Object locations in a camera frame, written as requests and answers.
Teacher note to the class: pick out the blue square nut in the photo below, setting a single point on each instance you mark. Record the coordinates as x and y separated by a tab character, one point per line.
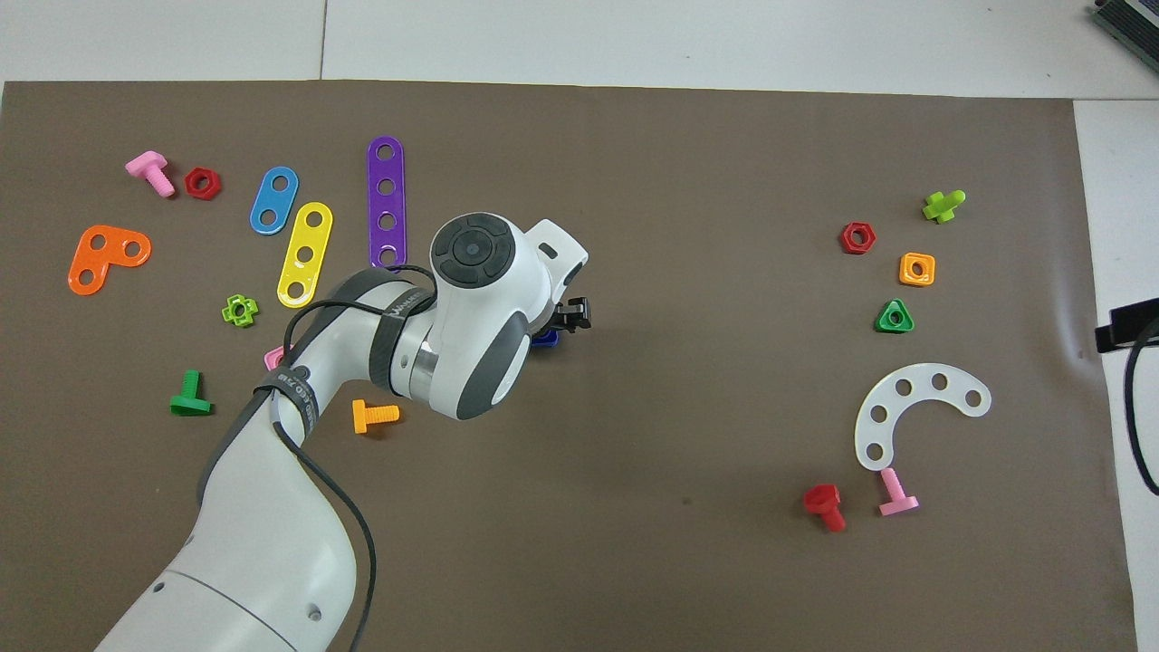
541	338

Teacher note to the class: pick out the green toy screw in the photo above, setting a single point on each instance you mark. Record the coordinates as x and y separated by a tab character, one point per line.
190	398

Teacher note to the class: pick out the orange square nut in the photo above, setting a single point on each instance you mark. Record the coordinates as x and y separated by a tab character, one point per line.
905	279

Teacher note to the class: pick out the pink toy screw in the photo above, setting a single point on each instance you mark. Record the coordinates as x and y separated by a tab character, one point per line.
149	167
896	498

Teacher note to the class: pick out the blue two-hole strip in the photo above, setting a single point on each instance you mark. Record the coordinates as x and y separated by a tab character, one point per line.
274	201

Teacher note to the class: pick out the grey electronic device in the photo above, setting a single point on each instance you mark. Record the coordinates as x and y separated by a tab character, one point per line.
1136	27

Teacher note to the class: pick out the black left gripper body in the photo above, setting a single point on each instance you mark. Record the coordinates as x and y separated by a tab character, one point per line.
559	319

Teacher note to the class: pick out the red hexagonal nut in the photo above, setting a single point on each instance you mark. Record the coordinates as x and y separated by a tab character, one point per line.
215	186
869	243

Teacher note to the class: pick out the lime green cross nut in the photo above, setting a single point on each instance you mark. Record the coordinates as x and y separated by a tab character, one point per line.
251	311

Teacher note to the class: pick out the lime green cross-head screw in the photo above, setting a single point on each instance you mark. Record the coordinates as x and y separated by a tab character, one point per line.
942	208

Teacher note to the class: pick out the red toy screw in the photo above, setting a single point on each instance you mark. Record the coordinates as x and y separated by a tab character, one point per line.
822	498

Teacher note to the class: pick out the green triangular nut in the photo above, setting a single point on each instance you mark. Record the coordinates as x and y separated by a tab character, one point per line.
883	326

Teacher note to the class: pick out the purple four-hole strip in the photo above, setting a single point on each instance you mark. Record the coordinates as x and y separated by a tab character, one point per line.
386	204

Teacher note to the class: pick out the yellow three-hole strip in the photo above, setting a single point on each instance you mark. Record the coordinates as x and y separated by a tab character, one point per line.
311	237

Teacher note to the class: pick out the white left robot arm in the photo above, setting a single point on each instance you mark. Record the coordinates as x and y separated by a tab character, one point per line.
272	543

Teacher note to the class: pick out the blue triangular-head screw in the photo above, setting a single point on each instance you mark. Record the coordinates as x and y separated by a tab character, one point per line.
549	343

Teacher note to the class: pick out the white curved perforated strip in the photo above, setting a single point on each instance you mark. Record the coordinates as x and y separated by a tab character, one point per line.
921	382

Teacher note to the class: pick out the brown table mat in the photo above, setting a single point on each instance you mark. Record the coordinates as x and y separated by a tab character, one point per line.
679	407

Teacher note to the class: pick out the pink square nut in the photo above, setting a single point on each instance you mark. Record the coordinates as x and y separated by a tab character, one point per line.
274	359

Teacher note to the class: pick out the orange heart-shaped plate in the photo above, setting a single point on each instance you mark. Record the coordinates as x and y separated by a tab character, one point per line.
107	261

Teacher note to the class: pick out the orange toy screw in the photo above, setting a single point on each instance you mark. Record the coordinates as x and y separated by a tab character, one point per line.
367	417

